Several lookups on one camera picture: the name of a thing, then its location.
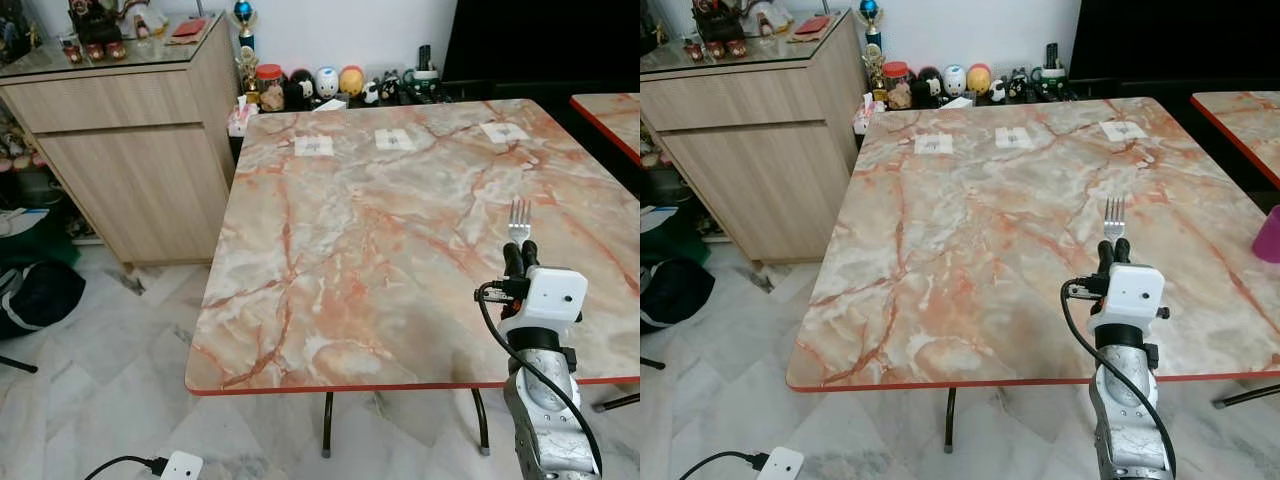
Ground green bag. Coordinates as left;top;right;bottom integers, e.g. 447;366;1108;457
640;203;713;265
0;205;81;267

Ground pink plastic cup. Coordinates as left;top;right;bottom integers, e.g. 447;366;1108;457
1251;204;1280;264

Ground black bag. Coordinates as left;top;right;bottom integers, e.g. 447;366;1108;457
0;260;87;340
640;259;717;335

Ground small marble side table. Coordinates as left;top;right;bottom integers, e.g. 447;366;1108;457
1189;89;1280;193
569;92;641;168

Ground green mug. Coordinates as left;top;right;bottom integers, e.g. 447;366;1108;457
402;68;442;102
1030;66;1068;100

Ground black television screen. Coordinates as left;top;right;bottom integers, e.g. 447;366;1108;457
441;0;641;101
1068;0;1280;101

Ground black round toy figure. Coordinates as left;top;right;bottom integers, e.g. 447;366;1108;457
912;67;944;108
286;69;317;110

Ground light wooden cabinet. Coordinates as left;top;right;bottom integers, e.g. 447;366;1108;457
0;12;242;267
640;10;870;265

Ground red lid jar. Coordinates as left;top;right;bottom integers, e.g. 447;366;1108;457
882;61;914;110
254;64;287;112

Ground pink tissue pack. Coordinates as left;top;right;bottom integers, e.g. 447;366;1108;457
852;98;887;136
226;100;260;138

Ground small gold trophy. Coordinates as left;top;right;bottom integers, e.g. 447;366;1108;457
864;45;889;99
235;47;262;101

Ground dark red figurine set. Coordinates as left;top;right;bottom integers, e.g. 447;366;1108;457
66;0;128;63
690;0;749;59

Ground blue globe trophy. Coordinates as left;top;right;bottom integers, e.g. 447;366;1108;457
859;0;887;50
232;0;258;52

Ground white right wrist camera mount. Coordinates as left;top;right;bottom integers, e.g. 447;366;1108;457
1088;262;1167;336
497;266;589;339

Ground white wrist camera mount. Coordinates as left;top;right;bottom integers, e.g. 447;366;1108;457
1088;262;1167;336
497;266;589;339
757;446;806;480
160;451;205;480

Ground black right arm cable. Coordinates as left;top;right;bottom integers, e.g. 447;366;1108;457
475;281;603;479
1060;279;1177;479

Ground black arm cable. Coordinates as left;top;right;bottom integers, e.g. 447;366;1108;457
475;281;603;479
84;455;169;480
1060;279;1177;479
680;450;769;480

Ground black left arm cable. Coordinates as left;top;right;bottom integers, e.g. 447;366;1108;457
84;455;169;480
680;450;769;480

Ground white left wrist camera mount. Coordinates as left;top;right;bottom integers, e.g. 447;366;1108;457
160;451;205;480
757;446;806;480

